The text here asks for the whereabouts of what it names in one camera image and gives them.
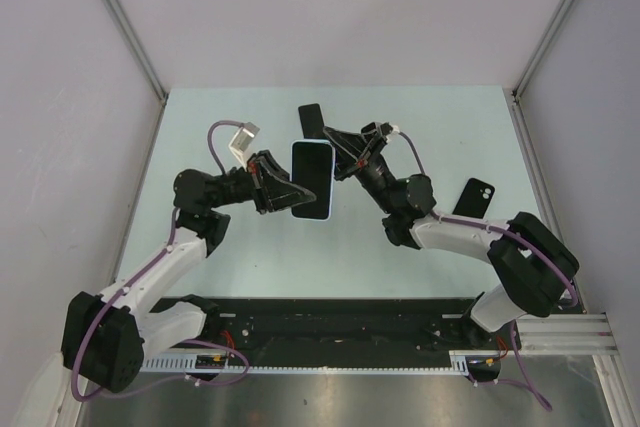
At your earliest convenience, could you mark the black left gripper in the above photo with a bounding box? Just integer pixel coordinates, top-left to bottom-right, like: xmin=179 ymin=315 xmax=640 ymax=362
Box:
xmin=210 ymin=150 xmax=317 ymax=215

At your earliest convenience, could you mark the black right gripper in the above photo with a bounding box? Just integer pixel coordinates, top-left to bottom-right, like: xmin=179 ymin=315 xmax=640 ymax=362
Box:
xmin=312 ymin=130 xmax=396 ymax=215

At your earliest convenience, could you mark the light blue phone case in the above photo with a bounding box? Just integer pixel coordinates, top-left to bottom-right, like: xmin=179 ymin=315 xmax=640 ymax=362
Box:
xmin=289 ymin=139 xmax=335 ymax=222

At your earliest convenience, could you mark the black phone case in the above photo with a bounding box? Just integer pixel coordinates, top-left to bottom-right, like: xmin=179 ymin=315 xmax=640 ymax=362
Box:
xmin=453 ymin=177 xmax=495 ymax=219

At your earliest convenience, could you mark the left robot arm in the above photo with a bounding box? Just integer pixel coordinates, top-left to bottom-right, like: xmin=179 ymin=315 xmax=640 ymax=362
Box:
xmin=61 ymin=151 xmax=316 ymax=402

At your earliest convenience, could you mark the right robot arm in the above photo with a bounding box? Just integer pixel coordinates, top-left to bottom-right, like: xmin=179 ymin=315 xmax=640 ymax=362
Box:
xmin=323 ymin=122 xmax=579 ymax=348

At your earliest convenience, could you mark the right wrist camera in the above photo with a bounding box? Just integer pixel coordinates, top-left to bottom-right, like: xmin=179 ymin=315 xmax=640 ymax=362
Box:
xmin=361 ymin=122 xmax=401 ymax=142

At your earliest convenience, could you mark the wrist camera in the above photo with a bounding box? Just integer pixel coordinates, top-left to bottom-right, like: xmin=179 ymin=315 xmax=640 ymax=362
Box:
xmin=361 ymin=122 xmax=401 ymax=142
xmin=228 ymin=122 xmax=260 ymax=165

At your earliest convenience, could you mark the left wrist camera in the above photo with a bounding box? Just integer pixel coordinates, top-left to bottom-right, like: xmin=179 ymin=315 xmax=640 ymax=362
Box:
xmin=228 ymin=122 xmax=260 ymax=165

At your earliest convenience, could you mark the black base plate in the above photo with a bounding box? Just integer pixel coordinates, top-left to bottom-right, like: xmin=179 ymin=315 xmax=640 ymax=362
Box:
xmin=184 ymin=294 xmax=519 ymax=359

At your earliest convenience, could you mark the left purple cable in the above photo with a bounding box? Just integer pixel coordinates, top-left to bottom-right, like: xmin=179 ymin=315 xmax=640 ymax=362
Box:
xmin=69 ymin=118 xmax=251 ymax=403

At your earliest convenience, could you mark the purple cable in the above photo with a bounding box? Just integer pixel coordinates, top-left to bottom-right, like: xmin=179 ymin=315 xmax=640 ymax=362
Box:
xmin=69 ymin=118 xmax=251 ymax=403
xmin=394 ymin=129 xmax=581 ymax=413

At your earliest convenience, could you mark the white cable duct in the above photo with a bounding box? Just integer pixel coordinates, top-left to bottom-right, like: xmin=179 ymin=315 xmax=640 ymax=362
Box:
xmin=141 ymin=349 xmax=468 ymax=375

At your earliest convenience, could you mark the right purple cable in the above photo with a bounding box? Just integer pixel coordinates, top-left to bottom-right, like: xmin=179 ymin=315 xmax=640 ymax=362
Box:
xmin=394 ymin=129 xmax=581 ymax=413

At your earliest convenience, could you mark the left aluminium frame post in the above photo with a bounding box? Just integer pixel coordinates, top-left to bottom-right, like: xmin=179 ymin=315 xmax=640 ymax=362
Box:
xmin=101 ymin=0 xmax=168 ymax=106

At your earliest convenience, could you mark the aluminium frame post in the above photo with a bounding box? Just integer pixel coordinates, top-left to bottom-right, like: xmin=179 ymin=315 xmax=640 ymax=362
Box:
xmin=510 ymin=0 xmax=578 ymax=101
xmin=101 ymin=0 xmax=168 ymax=106

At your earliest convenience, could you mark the right aluminium frame post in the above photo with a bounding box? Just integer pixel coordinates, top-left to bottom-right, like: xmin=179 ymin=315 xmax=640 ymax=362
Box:
xmin=510 ymin=0 xmax=578 ymax=101

